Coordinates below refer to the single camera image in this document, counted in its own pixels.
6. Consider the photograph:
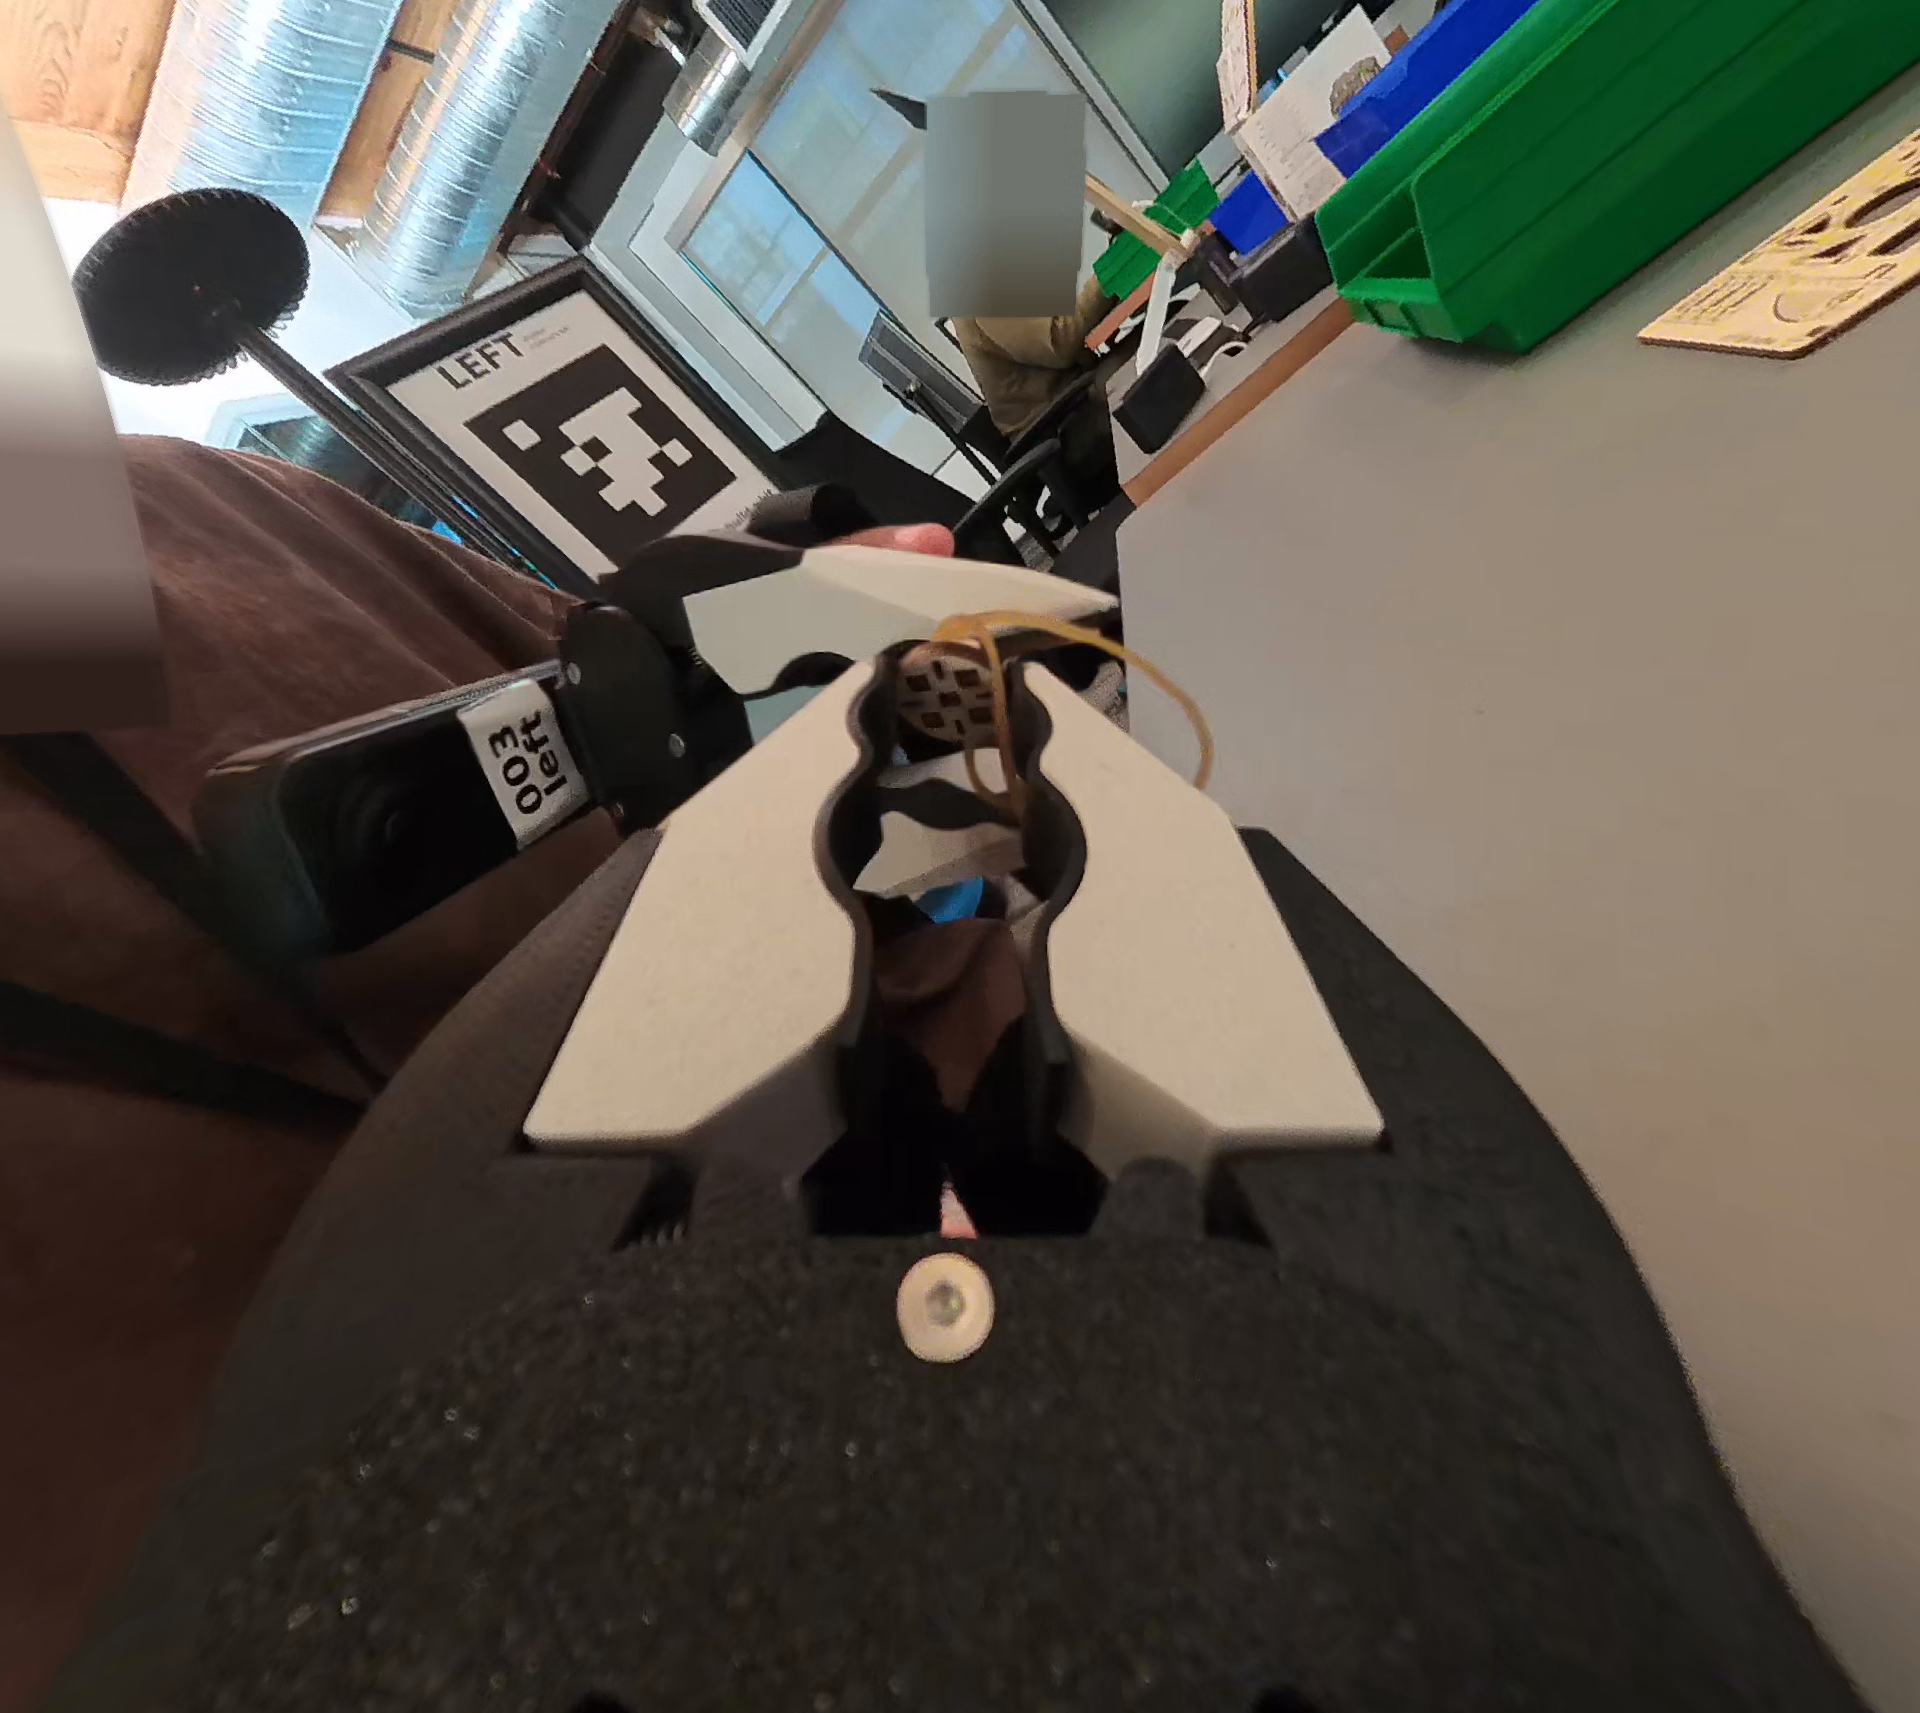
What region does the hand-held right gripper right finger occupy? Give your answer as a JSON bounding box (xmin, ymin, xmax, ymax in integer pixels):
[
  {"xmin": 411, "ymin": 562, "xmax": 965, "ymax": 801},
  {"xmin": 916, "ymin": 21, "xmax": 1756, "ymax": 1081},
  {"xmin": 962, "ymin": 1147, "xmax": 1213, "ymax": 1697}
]
[{"xmin": 1016, "ymin": 674, "xmax": 1386, "ymax": 1171}]

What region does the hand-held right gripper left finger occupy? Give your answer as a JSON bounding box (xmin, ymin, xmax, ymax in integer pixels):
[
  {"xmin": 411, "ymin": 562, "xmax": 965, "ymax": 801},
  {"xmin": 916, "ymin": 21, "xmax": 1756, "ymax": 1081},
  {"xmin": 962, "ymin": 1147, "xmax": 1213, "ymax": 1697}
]
[{"xmin": 522, "ymin": 659, "xmax": 889, "ymax": 1149}]

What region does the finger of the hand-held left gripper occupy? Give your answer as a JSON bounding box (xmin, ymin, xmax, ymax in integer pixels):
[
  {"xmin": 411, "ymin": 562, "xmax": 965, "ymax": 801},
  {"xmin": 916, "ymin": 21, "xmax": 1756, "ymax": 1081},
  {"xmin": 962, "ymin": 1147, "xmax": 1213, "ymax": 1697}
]
[
  {"xmin": 681, "ymin": 542, "xmax": 1123, "ymax": 702},
  {"xmin": 853, "ymin": 759, "xmax": 1039, "ymax": 905}
]

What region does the small wooden model part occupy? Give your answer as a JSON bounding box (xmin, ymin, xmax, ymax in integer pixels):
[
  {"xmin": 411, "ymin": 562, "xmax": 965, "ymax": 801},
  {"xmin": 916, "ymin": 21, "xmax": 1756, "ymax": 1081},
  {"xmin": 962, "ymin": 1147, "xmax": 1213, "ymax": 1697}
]
[{"xmin": 895, "ymin": 639, "xmax": 999, "ymax": 754}]

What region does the tan rubber band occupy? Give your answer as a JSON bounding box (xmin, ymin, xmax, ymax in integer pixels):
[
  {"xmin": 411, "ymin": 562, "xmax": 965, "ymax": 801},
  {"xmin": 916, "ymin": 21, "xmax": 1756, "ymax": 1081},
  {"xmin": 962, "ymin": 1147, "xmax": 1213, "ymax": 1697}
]
[{"xmin": 936, "ymin": 606, "xmax": 1218, "ymax": 831}]

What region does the plywood parts sheet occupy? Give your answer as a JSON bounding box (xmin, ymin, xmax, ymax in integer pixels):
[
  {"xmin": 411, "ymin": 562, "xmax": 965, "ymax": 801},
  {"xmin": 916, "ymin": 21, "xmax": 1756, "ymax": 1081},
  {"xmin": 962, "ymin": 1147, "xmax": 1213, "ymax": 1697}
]
[{"xmin": 1638, "ymin": 130, "xmax": 1920, "ymax": 362}]

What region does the black office chair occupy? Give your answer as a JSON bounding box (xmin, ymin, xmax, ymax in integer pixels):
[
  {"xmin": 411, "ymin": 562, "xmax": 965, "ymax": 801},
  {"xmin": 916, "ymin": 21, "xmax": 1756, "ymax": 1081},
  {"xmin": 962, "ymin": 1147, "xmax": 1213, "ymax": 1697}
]
[{"xmin": 862, "ymin": 318, "xmax": 1127, "ymax": 551}]

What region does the person's brown shirt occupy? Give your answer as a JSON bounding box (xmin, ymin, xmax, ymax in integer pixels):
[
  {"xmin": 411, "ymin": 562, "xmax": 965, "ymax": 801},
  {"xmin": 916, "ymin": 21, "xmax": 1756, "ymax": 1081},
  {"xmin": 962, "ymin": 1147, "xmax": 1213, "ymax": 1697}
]
[{"xmin": 0, "ymin": 430, "xmax": 661, "ymax": 1641}]

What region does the framed black-white marker sign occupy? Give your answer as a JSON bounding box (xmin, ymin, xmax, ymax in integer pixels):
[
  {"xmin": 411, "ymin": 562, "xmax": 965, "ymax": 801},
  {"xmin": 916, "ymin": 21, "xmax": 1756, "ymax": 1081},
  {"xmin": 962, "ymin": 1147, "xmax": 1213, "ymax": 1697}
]
[{"xmin": 321, "ymin": 257, "xmax": 781, "ymax": 595}]

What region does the black equipment box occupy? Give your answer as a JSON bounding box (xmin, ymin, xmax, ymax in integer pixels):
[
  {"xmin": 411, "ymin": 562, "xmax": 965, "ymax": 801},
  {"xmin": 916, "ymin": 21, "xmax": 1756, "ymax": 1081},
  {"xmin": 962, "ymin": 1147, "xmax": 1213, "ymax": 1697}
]
[{"xmin": 1115, "ymin": 344, "xmax": 1212, "ymax": 454}]

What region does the stack of green bins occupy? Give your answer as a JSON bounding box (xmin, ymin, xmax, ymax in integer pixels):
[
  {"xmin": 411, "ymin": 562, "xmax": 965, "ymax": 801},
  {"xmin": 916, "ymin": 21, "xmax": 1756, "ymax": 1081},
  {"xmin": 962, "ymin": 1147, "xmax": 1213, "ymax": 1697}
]
[{"xmin": 1085, "ymin": 159, "xmax": 1219, "ymax": 295}]

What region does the small blue plastic bin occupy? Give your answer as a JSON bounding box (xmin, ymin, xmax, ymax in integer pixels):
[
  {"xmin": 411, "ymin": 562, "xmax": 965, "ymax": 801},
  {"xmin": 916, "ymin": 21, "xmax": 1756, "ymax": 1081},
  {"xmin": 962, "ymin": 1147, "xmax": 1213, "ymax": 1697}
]
[{"xmin": 1205, "ymin": 167, "xmax": 1322, "ymax": 252}]

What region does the white instruction booklet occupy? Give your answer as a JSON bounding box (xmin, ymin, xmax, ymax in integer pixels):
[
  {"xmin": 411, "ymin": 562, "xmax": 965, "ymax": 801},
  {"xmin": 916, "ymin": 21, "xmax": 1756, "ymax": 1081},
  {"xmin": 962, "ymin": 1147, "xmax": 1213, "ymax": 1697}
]
[{"xmin": 1213, "ymin": 0, "xmax": 1397, "ymax": 222}]

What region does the green plastic bin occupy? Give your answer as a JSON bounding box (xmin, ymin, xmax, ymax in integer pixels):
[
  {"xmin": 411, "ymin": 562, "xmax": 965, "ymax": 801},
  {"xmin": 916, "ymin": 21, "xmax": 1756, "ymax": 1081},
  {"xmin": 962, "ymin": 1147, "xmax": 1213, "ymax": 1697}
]
[{"xmin": 1315, "ymin": 0, "xmax": 1920, "ymax": 356}]

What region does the black chest strap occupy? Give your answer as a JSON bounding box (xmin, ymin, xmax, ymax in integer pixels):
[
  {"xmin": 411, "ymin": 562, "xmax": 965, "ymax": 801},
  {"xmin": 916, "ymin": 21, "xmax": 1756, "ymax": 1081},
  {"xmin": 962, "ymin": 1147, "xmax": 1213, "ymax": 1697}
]
[{"xmin": 0, "ymin": 729, "xmax": 370, "ymax": 1131}]

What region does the black round pedestal stand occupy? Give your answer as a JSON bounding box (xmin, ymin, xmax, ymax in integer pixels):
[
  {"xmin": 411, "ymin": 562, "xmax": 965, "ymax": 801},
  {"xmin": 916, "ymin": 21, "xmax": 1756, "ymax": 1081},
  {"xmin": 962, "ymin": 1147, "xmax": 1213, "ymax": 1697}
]
[{"xmin": 71, "ymin": 185, "xmax": 601, "ymax": 590}]

